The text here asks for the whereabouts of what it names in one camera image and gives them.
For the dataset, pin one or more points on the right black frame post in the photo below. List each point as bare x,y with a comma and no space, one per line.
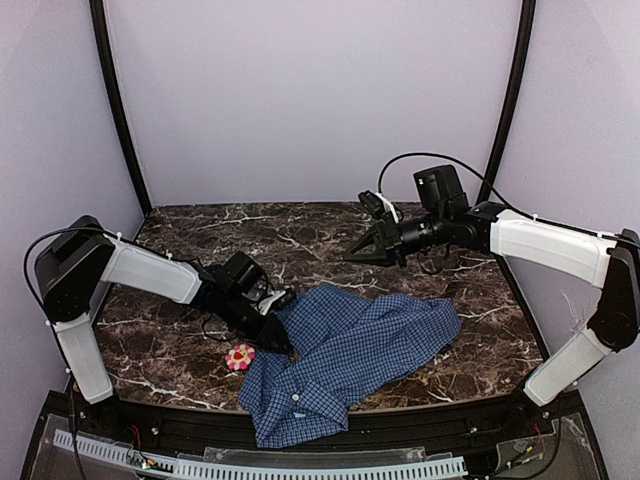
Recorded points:
516,75

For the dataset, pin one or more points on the black aluminium front rail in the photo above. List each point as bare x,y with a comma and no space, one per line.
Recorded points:
456,427

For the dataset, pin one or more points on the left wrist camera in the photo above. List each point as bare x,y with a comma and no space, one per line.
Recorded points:
276,301

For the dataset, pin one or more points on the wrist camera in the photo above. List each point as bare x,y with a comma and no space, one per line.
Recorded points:
276,301
379,207

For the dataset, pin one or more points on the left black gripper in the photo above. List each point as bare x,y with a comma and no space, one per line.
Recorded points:
261,329

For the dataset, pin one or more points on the black frame post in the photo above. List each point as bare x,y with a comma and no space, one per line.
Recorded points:
112,88
516,75

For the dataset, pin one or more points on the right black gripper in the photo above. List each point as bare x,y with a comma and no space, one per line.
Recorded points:
388,241

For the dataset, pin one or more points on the left black frame post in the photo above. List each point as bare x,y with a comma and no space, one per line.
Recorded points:
112,88

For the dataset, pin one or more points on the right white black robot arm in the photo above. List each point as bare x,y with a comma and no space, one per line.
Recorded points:
606,261

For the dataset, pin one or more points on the blue checkered shirt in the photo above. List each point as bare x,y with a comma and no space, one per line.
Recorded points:
347,348

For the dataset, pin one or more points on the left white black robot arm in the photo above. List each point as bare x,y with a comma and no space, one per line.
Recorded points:
73,272

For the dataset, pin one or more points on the white slotted cable duct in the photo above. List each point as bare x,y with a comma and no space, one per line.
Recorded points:
236,464

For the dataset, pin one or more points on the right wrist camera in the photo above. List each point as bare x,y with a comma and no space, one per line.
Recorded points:
379,207

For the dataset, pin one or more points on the pink flower brooch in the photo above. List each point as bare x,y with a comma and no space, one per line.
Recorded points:
240,357

